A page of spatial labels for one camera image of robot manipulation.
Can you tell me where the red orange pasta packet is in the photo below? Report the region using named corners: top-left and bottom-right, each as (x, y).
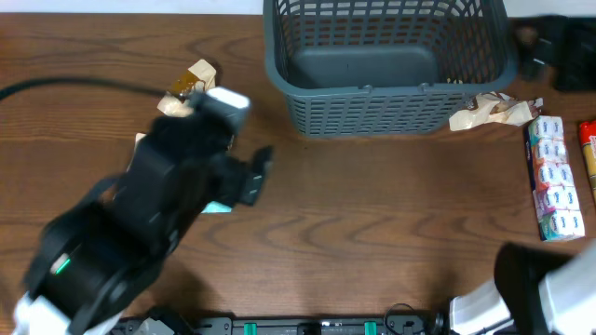
top-left (578, 121), bottom-right (596, 198)

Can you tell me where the beige snack bag right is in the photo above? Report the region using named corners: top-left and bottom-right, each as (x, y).
top-left (449, 92), bottom-right (544, 131)

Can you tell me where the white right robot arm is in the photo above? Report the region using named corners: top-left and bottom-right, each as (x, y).
top-left (435, 15), bottom-right (595, 334)

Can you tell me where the black rail base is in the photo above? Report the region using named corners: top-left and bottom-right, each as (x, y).
top-left (110, 303), bottom-right (451, 335)

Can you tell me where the beige snack bag lower left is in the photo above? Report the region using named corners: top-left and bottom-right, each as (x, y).
top-left (134, 133), bottom-right (146, 150)

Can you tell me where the teal packet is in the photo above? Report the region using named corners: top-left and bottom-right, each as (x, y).
top-left (201, 201), bottom-right (232, 214)

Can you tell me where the dark grey plastic basket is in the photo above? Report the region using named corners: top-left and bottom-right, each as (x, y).
top-left (263, 0), bottom-right (517, 138)

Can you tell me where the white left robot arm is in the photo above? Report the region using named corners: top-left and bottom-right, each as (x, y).
top-left (14, 87), bottom-right (273, 334)

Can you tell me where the beige snack bag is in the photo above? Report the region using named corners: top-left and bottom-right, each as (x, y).
top-left (449, 92), bottom-right (544, 131)
top-left (134, 133), bottom-right (146, 150)
top-left (157, 60), bottom-right (217, 117)

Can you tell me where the beige snack bag upper left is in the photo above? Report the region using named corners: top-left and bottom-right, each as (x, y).
top-left (157, 60), bottom-right (217, 117)

